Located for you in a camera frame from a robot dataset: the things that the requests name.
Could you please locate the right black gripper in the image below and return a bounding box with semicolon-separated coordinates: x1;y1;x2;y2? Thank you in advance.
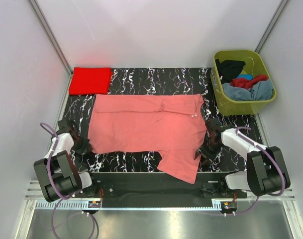
195;137;223;165

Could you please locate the pink t shirt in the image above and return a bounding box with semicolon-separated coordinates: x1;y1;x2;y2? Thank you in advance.
88;94;206;184

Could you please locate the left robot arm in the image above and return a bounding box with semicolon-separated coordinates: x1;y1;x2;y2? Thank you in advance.
33;119;100;203

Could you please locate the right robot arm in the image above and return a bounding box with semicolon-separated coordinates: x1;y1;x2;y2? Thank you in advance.
195;119;291;198

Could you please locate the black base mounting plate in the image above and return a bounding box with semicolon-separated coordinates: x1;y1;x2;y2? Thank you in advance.
40;171;280;209

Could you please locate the folded red t shirt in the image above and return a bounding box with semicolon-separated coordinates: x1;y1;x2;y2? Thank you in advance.
68;67;113;95

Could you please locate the dark red garment in bin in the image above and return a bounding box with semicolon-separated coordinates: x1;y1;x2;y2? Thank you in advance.
230;74;268;90

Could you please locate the grey blue garment in bin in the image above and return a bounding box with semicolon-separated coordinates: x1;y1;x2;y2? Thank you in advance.
222;79;274;101

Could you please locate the black garment in bin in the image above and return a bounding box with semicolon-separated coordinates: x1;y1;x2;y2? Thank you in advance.
215;59;246;81

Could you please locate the bright blue garment in bin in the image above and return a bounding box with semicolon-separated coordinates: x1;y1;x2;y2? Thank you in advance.
237;74;253;81

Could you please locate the olive green plastic bin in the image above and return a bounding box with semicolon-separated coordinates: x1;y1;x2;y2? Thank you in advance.
210;49;277;116

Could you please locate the aluminium frame rail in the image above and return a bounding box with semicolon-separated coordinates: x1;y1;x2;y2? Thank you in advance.
24;180;296;212

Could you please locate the left aluminium corner post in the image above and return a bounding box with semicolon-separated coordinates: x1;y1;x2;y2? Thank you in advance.
26;0;75;77

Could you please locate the aluminium corner post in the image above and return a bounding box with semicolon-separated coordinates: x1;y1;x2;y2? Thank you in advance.
255;0;290;54
26;0;75;77

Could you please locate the right aluminium corner post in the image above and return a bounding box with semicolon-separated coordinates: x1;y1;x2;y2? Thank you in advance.
255;0;290;54

